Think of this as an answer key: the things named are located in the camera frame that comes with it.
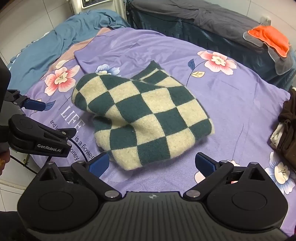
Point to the purple floral bedsheet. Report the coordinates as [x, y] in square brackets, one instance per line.
[231, 104]

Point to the white spotted cloth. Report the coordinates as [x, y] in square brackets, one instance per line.
[276, 136]

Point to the white appliance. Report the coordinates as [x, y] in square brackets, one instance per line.
[97, 4]

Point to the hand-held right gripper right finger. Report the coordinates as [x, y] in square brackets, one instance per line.
[204, 165]

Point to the white wall socket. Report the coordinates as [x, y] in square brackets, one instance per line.
[266, 19]

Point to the blue duvet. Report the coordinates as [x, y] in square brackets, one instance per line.
[46, 41]

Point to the brown folded clothes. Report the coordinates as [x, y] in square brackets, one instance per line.
[289, 115]

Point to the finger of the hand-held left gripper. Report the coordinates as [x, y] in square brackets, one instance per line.
[61, 133]
[34, 105]

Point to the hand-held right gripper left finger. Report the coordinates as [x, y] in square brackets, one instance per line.
[100, 165]

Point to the green and cream checkered sweater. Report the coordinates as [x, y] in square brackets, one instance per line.
[143, 111]

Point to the dark grey cloth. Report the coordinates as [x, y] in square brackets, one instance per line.
[219, 14]

